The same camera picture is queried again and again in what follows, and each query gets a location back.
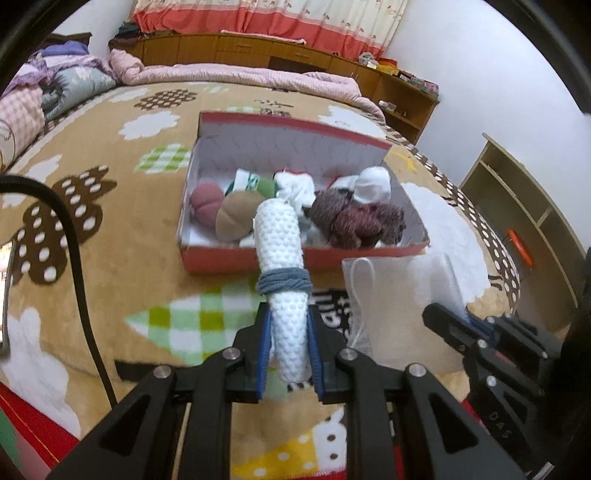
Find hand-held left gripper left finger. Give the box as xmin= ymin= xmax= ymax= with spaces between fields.
xmin=46 ymin=305 xmax=273 ymax=480

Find red cardboard box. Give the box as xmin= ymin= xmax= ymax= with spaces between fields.
xmin=178 ymin=111 xmax=430 ymax=275

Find long wooden cabinet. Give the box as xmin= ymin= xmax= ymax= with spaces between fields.
xmin=111 ymin=30 xmax=439 ymax=144

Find cream and red curtain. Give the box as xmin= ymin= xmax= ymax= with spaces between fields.
xmin=131 ymin=0 xmax=409 ymax=61

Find light wooden shelf unit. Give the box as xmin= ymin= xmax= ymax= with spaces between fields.
xmin=459 ymin=133 xmax=591 ymax=333

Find green and white sock roll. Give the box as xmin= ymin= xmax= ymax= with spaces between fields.
xmin=225 ymin=168 xmax=278 ymax=199

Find tan sock ball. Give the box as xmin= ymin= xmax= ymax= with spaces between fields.
xmin=216 ymin=191 xmax=266 ymax=241

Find blue grey hair tie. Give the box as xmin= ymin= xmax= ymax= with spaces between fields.
xmin=256 ymin=267 xmax=311 ymax=296

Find maroon knitted sock ball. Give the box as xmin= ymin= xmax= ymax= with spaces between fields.
xmin=308 ymin=189 xmax=356 ymax=245
xmin=332 ymin=203 xmax=407 ymax=250

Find grey blue floral quilt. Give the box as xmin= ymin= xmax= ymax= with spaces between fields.
xmin=39 ymin=65 xmax=118 ymax=121

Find purple cloth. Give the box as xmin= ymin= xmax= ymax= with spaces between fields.
xmin=30 ymin=41 xmax=90 ymax=61

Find plain white sock ball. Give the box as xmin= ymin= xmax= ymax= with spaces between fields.
xmin=331 ymin=166 xmax=392 ymax=206

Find pink checked quilt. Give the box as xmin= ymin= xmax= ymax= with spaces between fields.
xmin=109 ymin=48 xmax=386 ymax=123

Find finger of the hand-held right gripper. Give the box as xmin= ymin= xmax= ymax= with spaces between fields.
xmin=464 ymin=308 xmax=499 ymax=340
xmin=422 ymin=301 xmax=490 ymax=357

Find pink plaid cartoon pillow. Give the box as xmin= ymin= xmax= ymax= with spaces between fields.
xmin=0 ymin=85 xmax=47 ymax=171

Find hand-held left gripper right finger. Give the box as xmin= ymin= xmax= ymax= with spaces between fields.
xmin=305 ymin=305 xmax=527 ymax=480

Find black cable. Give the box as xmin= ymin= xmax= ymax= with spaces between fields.
xmin=0 ymin=175 xmax=118 ymax=409

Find row of small boxes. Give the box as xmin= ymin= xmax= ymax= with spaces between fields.
xmin=397 ymin=69 xmax=437 ymax=95

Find printed sheep blanket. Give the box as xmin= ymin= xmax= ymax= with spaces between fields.
xmin=0 ymin=78 xmax=573 ymax=480

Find white socks with red trim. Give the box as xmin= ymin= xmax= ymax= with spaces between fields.
xmin=274 ymin=170 xmax=317 ymax=209

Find pink sock ball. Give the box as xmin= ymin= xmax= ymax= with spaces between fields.
xmin=191 ymin=182 xmax=228 ymax=227

